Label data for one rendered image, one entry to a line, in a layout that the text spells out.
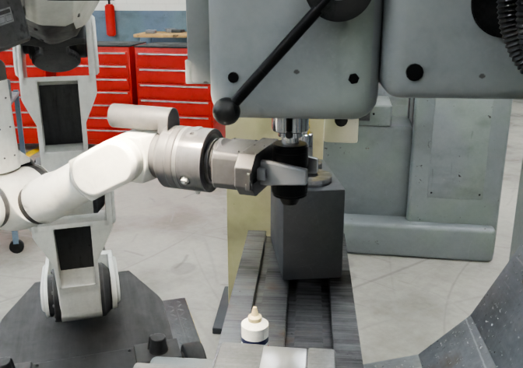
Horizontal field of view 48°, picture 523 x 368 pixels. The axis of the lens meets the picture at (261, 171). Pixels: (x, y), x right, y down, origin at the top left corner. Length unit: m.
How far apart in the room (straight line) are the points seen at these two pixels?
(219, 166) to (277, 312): 0.40
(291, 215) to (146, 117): 0.42
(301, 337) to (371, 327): 1.81
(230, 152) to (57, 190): 0.29
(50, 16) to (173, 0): 8.92
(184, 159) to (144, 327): 0.99
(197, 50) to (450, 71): 0.30
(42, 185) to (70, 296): 0.70
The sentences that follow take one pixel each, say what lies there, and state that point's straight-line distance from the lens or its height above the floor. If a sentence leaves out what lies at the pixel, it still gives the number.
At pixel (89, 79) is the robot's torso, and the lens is 1.37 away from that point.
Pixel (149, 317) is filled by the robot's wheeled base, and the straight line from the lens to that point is 1.76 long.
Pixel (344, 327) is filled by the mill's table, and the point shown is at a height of 0.90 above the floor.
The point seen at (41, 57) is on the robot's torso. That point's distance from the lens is 1.39.
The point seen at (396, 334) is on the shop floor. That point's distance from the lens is 2.80.
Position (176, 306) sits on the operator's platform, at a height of 0.40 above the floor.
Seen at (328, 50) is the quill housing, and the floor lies 1.39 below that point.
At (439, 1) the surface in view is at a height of 1.44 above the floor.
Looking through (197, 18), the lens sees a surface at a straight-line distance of 0.74.
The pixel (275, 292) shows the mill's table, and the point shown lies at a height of 0.90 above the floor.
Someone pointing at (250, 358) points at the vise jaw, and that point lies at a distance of 0.77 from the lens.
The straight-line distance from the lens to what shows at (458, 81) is 0.65.
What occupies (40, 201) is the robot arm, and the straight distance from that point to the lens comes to 0.95.
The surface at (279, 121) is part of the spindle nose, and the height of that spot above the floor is 1.29.
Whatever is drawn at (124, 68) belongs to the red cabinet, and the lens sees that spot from 5.62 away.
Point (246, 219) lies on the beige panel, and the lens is 2.66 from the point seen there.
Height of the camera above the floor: 1.45
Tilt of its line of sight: 17 degrees down
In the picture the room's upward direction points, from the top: straight up
